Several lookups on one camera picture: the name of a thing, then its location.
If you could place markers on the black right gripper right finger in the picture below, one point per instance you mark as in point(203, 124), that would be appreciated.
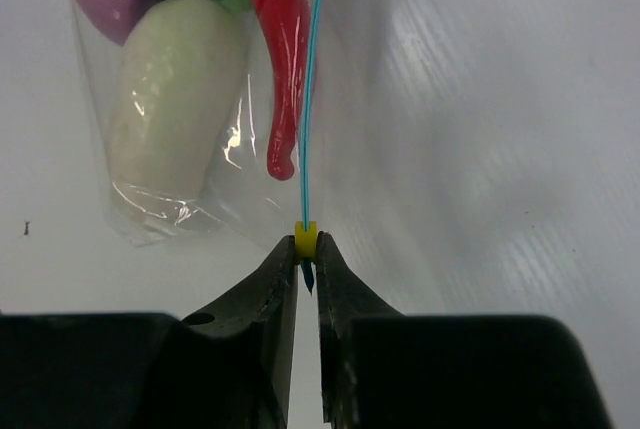
point(384, 369)

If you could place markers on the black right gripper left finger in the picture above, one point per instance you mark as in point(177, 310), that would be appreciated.
point(226, 365)

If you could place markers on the white daikon radish with leaves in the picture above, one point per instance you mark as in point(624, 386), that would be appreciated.
point(182, 68)

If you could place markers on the clear zip top bag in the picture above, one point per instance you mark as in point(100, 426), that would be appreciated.
point(238, 193)

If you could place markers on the red chili pepper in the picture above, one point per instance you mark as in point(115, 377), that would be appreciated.
point(285, 25)

